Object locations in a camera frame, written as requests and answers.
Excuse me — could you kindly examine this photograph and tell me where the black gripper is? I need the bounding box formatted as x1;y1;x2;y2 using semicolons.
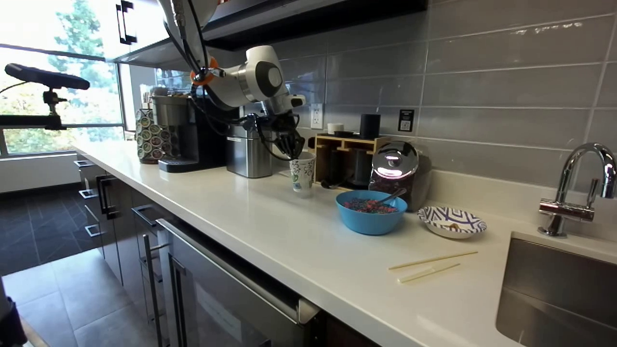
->
256;112;308;162

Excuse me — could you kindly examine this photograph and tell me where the white printed paper cup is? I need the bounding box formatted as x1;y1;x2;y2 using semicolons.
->
287;152;318;198

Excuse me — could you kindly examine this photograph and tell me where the colourful cereal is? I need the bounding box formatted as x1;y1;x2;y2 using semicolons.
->
345;198;401;216

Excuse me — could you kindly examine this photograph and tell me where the coffee jar with chrome lid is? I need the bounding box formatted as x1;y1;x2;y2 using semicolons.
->
368;139;422;206

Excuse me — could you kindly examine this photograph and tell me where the blue bowl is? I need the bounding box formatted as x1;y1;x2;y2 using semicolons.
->
333;189;411;237

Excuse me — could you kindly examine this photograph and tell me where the black coffee machine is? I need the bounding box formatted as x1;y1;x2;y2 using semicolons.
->
152;94;243;175

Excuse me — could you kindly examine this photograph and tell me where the wooden pod organizer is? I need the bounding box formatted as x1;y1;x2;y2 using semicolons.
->
312;131;387;191

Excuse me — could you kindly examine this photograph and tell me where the stainless steel canister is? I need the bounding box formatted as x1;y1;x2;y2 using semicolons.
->
224;117;276;181

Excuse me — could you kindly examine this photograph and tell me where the black cylinder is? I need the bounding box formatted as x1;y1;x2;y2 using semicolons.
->
359;112;382;141

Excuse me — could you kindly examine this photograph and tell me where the metal spoon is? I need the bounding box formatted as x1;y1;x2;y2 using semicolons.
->
368;187;409;210

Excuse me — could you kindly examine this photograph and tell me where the dark upper cabinet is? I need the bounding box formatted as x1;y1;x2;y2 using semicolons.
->
112;0;430;71

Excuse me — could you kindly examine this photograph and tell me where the patterned bag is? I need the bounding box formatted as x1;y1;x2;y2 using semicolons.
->
133;90;175;166

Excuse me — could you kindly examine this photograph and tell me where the steel dishwasher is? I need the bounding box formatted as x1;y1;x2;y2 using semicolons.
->
154;218;322;347

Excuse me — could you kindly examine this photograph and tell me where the blue white patterned plate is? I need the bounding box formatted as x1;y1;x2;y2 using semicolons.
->
416;204;490;243

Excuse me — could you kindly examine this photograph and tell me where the wooden chopstick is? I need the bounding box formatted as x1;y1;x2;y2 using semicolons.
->
386;249;480;272
395;260;463;285

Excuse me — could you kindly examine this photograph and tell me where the dark base cabinet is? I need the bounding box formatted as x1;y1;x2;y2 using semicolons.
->
75;156;162;324

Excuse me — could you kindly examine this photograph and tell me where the chrome faucet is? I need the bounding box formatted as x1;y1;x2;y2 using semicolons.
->
538;141;617;239

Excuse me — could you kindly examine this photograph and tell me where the steel sink basin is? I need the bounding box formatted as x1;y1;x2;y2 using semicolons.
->
494;231;617;347

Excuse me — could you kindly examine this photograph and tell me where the white wall outlet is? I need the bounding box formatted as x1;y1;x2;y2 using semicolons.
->
308;102;326;131

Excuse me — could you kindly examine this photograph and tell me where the black wall outlet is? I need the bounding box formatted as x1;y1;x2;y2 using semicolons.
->
395;108;414;135

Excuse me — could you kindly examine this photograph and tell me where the black cable bundle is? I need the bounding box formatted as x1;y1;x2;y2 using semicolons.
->
162;0;285;162

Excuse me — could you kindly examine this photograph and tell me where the black drawer handle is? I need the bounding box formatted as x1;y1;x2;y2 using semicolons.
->
94;175;121;222

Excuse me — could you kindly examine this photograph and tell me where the black cabinet handle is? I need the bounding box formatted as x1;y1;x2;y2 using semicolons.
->
114;0;139;46

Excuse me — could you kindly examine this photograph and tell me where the black camera stand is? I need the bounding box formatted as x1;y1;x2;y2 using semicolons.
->
0;62;92;133

